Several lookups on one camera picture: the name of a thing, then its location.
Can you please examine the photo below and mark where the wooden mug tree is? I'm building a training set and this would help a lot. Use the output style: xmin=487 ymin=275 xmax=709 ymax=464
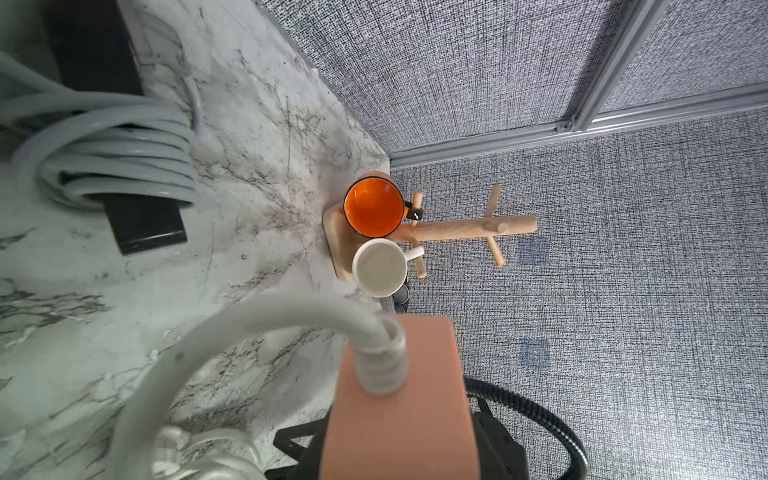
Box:
xmin=322 ymin=185 xmax=538 ymax=281

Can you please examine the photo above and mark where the white cord of pink strip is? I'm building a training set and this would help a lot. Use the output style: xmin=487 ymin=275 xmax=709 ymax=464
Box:
xmin=105 ymin=293 xmax=410 ymax=480

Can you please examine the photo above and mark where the orange mug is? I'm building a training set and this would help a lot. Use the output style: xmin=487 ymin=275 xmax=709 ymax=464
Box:
xmin=342 ymin=171 xmax=423 ymax=238

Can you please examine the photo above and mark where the white mug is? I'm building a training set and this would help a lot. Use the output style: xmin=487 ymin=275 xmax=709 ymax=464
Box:
xmin=352 ymin=238 xmax=425 ymax=298

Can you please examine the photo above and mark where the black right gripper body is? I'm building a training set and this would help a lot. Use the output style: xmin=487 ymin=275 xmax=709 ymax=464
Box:
xmin=263 ymin=407 xmax=532 ymax=480

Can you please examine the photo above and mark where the pink power strip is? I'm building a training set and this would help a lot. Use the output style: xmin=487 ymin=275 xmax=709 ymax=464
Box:
xmin=319 ymin=314 xmax=481 ymax=479

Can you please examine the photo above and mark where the black power strip white cord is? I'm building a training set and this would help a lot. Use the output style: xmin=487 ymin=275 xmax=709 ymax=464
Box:
xmin=0 ymin=0 xmax=205 ymax=257

